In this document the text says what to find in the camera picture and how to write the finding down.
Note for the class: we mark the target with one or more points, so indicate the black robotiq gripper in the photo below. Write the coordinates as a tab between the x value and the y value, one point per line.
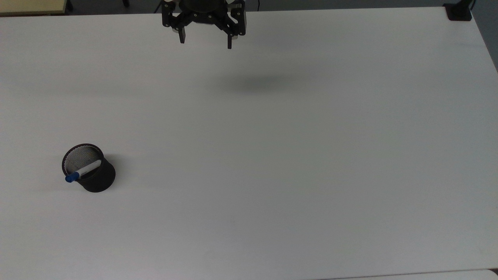
203	11

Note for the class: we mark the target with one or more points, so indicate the white marker with blue cap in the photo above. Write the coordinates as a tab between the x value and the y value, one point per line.
86	169

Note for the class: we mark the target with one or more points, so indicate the beige side table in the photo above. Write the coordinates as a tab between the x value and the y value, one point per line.
31	6

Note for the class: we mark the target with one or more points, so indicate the black mesh pen cup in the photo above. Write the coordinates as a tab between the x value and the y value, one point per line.
97	181

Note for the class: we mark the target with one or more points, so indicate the black clamp mount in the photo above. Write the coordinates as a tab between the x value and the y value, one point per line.
459	11

